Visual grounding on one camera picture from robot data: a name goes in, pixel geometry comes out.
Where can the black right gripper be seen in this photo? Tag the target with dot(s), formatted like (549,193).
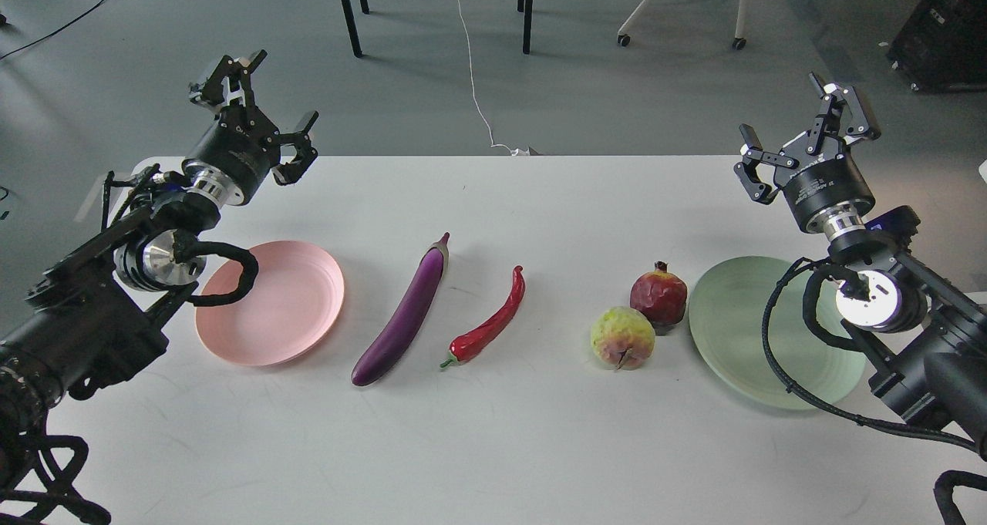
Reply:
(825,186)

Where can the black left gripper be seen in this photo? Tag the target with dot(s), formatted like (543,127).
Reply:
(243,145)

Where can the red pomegranate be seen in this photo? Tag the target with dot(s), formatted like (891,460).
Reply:
(660,296)

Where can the purple eggplant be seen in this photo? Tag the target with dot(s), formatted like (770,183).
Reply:
(397,336)

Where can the yellow-green custard apple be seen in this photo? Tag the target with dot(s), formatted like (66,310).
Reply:
(622,338)

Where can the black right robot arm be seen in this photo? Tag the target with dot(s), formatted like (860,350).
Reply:
(870,294)

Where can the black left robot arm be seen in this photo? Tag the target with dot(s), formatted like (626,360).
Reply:
(99,313)

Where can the black equipment case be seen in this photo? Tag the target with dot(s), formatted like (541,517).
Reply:
(941,47)

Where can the pink plate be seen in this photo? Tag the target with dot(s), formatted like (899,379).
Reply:
(295,301)

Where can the light green plate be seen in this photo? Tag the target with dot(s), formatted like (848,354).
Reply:
(725,317)

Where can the red chili pepper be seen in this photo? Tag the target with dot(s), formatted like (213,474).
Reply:
(469,345)

